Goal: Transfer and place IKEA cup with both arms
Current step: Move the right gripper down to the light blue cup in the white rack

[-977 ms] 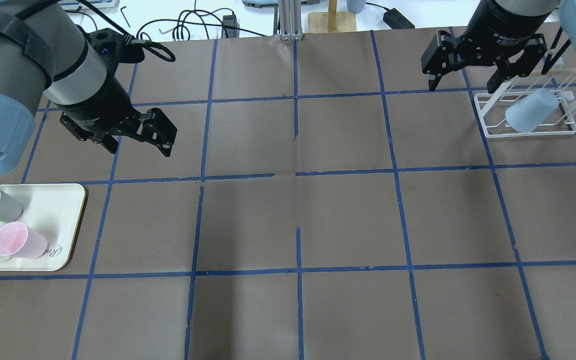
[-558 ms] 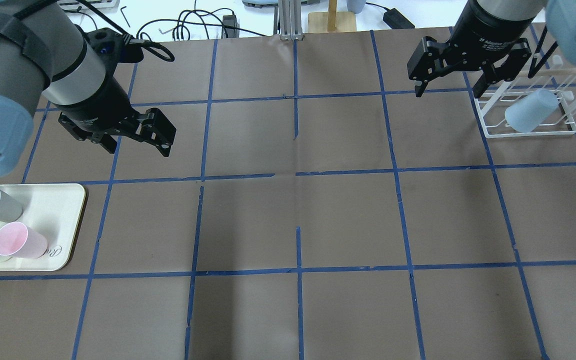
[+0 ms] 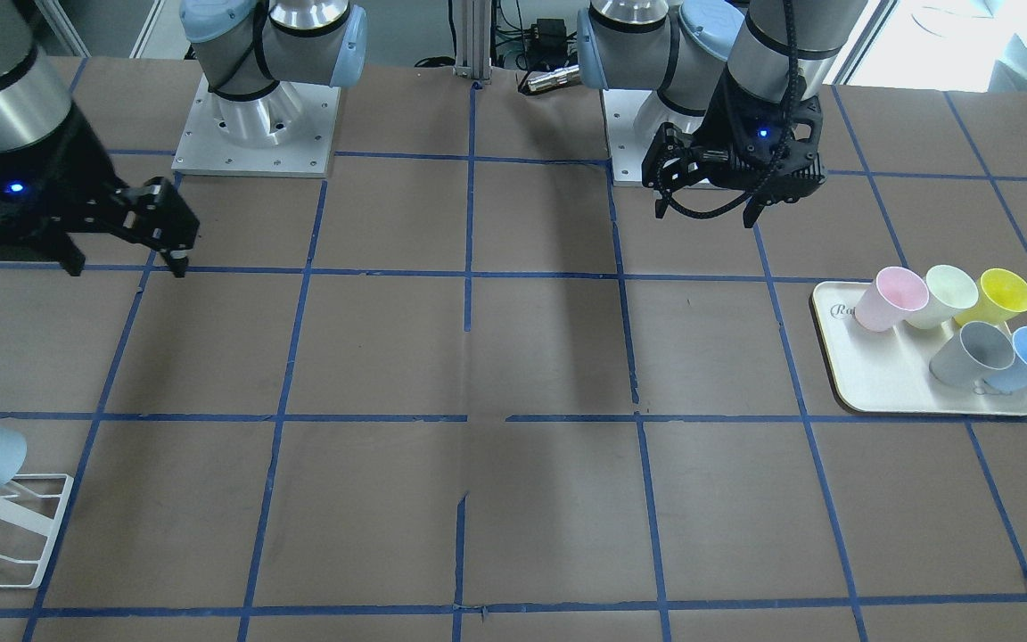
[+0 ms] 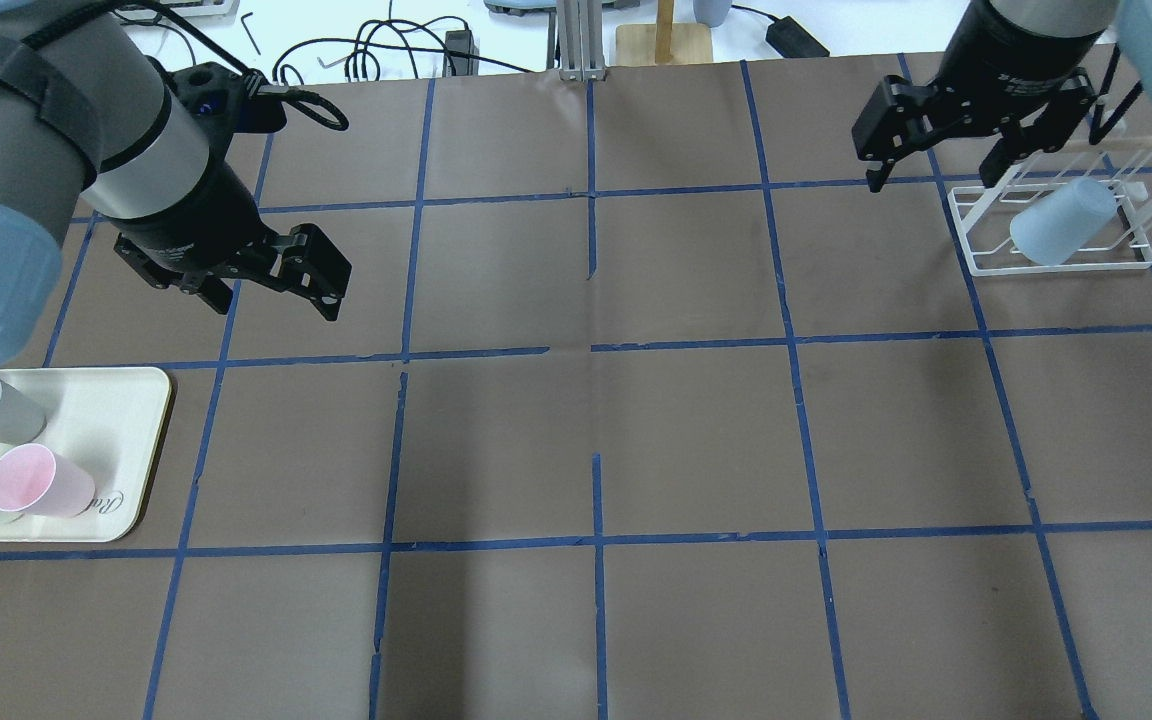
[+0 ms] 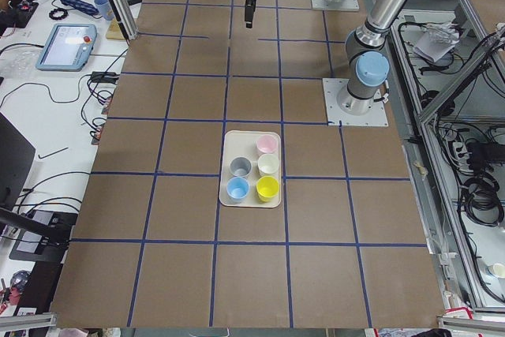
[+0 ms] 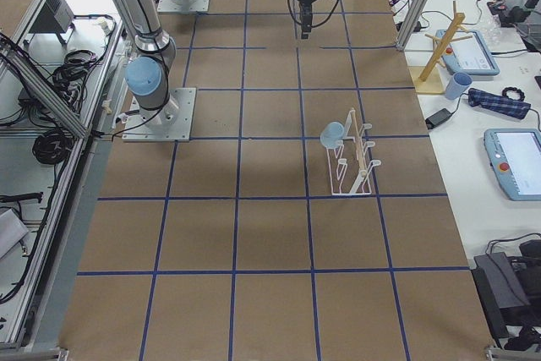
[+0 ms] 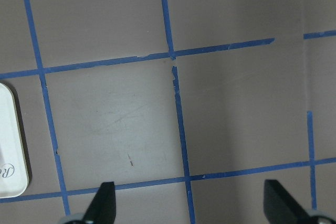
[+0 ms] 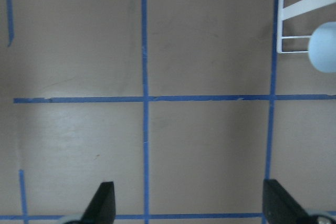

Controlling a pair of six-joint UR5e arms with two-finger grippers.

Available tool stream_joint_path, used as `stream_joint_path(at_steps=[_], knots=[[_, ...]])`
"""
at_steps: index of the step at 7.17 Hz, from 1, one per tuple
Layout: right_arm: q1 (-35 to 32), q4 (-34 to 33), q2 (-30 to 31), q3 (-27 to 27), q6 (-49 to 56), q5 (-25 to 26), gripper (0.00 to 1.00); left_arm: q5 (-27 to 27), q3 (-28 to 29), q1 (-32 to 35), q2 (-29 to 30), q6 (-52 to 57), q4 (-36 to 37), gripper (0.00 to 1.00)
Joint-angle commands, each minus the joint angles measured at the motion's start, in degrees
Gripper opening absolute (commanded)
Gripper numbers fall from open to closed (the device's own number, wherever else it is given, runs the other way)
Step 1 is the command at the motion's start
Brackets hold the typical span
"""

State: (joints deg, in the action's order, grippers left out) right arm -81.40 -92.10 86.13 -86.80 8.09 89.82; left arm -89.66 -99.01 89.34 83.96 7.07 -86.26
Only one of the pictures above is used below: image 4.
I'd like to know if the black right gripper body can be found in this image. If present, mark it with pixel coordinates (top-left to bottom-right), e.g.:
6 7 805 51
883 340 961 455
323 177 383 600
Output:
927 1 1105 146

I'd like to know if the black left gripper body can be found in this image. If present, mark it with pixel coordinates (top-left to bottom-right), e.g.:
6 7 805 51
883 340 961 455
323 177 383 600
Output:
114 158 289 291

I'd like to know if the light blue plastic cup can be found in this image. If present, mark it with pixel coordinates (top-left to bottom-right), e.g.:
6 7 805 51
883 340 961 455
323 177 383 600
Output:
1009 177 1117 266

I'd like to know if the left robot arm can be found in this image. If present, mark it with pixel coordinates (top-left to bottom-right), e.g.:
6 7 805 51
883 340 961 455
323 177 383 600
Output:
0 1 351 365

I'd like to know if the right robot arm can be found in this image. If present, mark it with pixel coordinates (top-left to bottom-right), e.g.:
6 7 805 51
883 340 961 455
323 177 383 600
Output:
851 1 1152 194

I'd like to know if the blue cup on side table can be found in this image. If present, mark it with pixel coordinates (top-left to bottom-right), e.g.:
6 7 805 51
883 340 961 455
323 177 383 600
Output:
692 0 733 29

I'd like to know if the pink plastic cup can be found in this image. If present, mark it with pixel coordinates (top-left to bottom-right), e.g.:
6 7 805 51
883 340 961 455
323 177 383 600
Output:
0 444 96 518

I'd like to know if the cream serving tray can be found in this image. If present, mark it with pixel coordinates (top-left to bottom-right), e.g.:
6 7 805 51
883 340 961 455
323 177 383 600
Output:
0 366 174 543

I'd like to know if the wooden mug tree stand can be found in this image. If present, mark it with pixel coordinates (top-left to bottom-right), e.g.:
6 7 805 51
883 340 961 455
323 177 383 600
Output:
612 1 714 67

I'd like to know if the white wire cup rack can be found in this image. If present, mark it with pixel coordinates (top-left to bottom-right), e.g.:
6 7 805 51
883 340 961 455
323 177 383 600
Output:
948 126 1152 276

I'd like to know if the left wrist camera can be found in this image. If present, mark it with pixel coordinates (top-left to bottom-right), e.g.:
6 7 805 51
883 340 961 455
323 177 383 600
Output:
165 61 287 137

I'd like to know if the aluminium frame post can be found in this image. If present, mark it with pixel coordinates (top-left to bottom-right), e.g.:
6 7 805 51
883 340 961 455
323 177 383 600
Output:
556 0 605 82

